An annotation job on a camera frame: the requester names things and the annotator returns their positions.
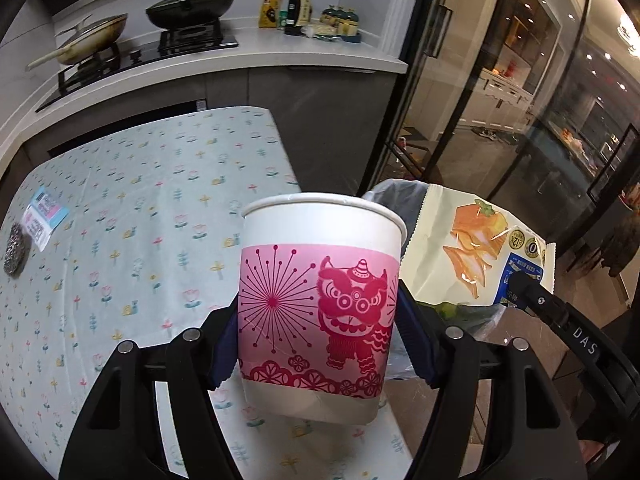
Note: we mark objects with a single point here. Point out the small green jar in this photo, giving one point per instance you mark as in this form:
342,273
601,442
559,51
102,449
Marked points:
282,17

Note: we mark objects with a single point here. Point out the blue pink wipes packet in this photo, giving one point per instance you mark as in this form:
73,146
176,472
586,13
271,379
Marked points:
42,216

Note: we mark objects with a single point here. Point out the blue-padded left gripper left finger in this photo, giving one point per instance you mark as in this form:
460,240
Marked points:
223,332

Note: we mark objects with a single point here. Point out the green lidded spice jar set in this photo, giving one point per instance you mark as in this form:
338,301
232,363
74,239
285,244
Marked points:
335,23

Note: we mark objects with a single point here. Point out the dark soy sauce bottle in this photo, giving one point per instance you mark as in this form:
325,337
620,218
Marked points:
298,16

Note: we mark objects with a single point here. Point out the steel wool scrubber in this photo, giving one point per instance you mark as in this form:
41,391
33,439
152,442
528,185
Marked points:
16,250

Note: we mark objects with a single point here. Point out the black gas stove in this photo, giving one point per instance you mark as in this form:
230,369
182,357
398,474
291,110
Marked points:
112,60

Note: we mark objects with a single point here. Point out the black wok with lid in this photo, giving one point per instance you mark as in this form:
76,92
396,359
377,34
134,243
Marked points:
175,14

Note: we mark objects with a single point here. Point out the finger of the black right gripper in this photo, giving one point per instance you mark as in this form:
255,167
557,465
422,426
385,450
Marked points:
608,374

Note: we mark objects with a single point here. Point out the cream dried fruit snack bag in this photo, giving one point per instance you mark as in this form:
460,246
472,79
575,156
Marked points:
463,250

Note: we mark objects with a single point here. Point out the yellow seasoning bag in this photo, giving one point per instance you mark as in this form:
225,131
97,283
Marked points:
269,14

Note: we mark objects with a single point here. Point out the pink lion paper cup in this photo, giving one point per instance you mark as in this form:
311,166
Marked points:
317,296

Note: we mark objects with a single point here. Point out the glass sliding door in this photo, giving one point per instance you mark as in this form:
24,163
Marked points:
532,105

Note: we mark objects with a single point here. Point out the floral tablecloth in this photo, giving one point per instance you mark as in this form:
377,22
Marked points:
150,241

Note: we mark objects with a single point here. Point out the cream frying pan with lid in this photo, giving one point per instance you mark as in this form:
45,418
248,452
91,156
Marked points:
87,40

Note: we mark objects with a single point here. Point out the trash bin with liner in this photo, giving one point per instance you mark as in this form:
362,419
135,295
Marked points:
405,198

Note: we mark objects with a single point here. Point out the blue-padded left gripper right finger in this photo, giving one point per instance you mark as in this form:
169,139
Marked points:
419,326

